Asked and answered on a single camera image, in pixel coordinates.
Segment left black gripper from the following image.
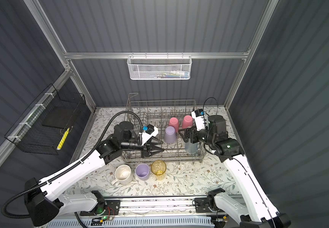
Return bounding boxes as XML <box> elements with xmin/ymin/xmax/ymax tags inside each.
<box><xmin>120</xmin><ymin>136</ymin><xmax>164</xmax><ymax>158</ymax></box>

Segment pink plastic cup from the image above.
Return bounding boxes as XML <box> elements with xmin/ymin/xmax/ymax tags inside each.
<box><xmin>169</xmin><ymin>117</ymin><xmax>179</xmax><ymax>133</ymax></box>
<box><xmin>181</xmin><ymin>115</ymin><xmax>193</xmax><ymax>129</ymax></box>

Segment large lilac plastic cup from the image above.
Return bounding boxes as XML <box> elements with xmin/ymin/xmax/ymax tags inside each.
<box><xmin>164</xmin><ymin>126</ymin><xmax>176</xmax><ymax>144</ymax></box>

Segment blue transparent cup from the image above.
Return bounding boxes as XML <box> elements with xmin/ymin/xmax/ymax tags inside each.
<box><xmin>185</xmin><ymin>142</ymin><xmax>198</xmax><ymax>155</ymax></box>

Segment yellow transparent cup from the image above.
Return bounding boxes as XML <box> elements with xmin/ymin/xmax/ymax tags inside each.
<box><xmin>151</xmin><ymin>160</ymin><xmax>167</xmax><ymax>181</ymax></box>

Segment white ceramic mug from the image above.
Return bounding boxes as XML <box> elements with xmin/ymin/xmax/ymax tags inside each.
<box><xmin>111</xmin><ymin>164</ymin><xmax>134</xmax><ymax>187</ymax></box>

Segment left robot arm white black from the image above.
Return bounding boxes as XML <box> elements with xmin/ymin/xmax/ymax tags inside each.
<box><xmin>1</xmin><ymin>111</ymin><xmax>164</xmax><ymax>227</ymax></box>

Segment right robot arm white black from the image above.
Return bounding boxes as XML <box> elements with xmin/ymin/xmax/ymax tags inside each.
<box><xmin>178</xmin><ymin>109</ymin><xmax>291</xmax><ymax>228</ymax></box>

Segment small lilac plastic cup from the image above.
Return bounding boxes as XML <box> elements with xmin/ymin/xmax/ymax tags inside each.
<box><xmin>135</xmin><ymin>163</ymin><xmax>150</xmax><ymax>181</ymax></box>

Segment floral table mat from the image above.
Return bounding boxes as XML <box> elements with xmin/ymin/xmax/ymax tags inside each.
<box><xmin>66</xmin><ymin>107</ymin><xmax>241</xmax><ymax>196</ymax></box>

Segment items in white basket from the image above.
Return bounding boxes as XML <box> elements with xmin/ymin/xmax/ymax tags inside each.
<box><xmin>152</xmin><ymin>70</ymin><xmax>190</xmax><ymax>79</ymax></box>

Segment white vented front panel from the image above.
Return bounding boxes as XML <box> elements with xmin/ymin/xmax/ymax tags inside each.
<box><xmin>46</xmin><ymin>216</ymin><xmax>215</xmax><ymax>228</ymax></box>

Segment yellow brush in basket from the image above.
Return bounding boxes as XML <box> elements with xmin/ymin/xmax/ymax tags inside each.
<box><xmin>56</xmin><ymin>128</ymin><xmax>70</xmax><ymax>151</ymax></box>

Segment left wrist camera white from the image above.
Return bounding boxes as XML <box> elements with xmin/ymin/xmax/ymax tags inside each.
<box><xmin>141</xmin><ymin>124</ymin><xmax>159</xmax><ymax>145</ymax></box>

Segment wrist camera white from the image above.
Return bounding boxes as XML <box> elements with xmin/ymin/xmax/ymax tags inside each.
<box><xmin>141</xmin><ymin>124</ymin><xmax>159</xmax><ymax>145</ymax></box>
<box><xmin>191</xmin><ymin>109</ymin><xmax>206</xmax><ymax>131</ymax></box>

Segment grey wire dish rack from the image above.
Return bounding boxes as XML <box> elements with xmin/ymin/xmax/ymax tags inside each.
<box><xmin>122</xmin><ymin>93</ymin><xmax>205</xmax><ymax>164</ymax></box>

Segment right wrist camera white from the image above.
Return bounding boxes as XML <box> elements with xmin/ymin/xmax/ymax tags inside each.
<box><xmin>191</xmin><ymin>109</ymin><xmax>206</xmax><ymax>131</ymax></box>

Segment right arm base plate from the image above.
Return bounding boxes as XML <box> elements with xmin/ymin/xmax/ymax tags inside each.
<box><xmin>192</xmin><ymin>197</ymin><xmax>215</xmax><ymax>213</ymax></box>

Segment white mesh wall basket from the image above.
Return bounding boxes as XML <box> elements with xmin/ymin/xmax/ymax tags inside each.
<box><xmin>127</xmin><ymin>56</ymin><xmax>193</xmax><ymax>80</ymax></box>

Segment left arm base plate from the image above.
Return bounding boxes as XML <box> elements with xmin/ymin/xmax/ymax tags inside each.
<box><xmin>80</xmin><ymin>199</ymin><xmax>121</xmax><ymax>216</ymax></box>

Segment black wire wall basket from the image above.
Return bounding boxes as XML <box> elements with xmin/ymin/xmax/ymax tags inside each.
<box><xmin>5</xmin><ymin>85</ymin><xmax>86</xmax><ymax>155</ymax></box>

